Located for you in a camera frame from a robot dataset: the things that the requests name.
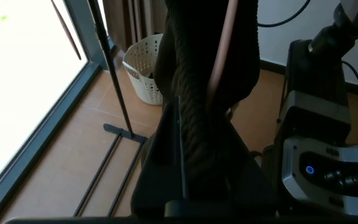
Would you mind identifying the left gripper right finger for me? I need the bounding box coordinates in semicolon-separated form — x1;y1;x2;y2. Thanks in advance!
211;111;279;218

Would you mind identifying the black clothes rack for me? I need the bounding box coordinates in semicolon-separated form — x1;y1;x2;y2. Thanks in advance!
73;0;149;218

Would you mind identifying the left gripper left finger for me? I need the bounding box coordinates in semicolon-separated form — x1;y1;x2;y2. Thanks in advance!
131;96;188;218

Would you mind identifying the pink clothes hanger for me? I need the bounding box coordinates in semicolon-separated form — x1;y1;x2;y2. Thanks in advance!
205;0;239;110
50;0;83;61

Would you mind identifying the window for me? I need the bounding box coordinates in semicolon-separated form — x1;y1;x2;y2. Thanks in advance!
0;0;110;224

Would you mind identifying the black garment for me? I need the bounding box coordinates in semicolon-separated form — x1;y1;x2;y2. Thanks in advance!
140;0;260;200

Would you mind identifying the white laundry basket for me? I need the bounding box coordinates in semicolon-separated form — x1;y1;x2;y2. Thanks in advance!
122;33;165;106

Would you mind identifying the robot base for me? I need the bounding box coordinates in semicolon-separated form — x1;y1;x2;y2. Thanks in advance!
261;39;358;217

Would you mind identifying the brown curtain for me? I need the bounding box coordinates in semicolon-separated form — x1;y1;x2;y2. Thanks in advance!
103;0;169;52

